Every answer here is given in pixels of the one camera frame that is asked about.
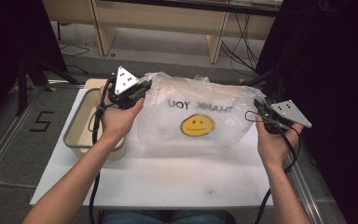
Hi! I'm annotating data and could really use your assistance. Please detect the clear plastic bag yellow face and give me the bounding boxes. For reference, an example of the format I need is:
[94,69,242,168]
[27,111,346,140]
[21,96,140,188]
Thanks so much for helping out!
[134,72,267,157]

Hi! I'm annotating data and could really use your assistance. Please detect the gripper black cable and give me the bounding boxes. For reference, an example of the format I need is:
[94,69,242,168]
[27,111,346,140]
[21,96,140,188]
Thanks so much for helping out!
[88,77,116,224]
[244,110,302,224]

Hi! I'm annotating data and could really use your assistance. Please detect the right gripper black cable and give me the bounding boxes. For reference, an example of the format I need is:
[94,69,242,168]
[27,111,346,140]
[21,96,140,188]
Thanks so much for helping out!
[244,110,302,224]

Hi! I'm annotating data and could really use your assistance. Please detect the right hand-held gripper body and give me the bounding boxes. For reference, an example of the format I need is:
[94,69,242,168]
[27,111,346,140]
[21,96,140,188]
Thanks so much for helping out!
[260,99,312,135]

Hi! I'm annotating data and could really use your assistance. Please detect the person's legs in jeans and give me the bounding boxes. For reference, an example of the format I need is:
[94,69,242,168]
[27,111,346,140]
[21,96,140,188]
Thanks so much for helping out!
[101,209,231,224]

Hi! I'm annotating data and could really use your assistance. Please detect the light wooden desk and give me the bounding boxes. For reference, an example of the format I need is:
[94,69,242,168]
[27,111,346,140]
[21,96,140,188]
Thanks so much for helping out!
[41,0,281,64]

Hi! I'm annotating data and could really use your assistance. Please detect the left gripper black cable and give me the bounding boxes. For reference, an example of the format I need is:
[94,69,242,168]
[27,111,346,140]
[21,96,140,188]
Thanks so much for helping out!
[88,77,116,224]

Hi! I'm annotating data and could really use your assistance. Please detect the person's right hand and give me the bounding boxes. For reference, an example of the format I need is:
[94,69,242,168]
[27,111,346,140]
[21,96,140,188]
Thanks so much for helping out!
[255,119,305,171]

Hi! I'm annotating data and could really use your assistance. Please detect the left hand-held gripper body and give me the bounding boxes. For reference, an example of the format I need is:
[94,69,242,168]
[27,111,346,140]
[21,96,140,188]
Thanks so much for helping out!
[108,65,140,110]

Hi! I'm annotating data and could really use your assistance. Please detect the dark curtain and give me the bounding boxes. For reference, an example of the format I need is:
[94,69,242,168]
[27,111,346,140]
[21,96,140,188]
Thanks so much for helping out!
[0,0,68,125]
[255,0,358,224]

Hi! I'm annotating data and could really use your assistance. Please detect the black floor cable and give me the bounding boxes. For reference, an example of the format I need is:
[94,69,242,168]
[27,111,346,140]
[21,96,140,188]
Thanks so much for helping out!
[59,43,91,58]

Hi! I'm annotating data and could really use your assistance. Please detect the beige basket with grey rim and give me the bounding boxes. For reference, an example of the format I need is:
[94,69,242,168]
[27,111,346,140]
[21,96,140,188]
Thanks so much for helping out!
[62,87,129,161]

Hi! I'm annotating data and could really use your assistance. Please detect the black tripod stand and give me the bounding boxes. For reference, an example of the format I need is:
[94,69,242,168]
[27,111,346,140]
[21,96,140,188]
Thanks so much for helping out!
[15,55,78,118]

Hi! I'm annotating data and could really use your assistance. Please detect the black metal stand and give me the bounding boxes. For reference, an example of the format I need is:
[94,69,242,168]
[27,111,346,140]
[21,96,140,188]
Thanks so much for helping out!
[241,66,285,106]

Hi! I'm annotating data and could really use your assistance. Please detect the bundle of black floor cables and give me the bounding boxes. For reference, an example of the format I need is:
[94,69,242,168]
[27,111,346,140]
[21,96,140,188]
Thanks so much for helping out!
[220,12,262,74]

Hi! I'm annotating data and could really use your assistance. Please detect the person's left hand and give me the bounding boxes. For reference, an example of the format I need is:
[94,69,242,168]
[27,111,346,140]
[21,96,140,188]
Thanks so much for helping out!
[99,83,145,147]

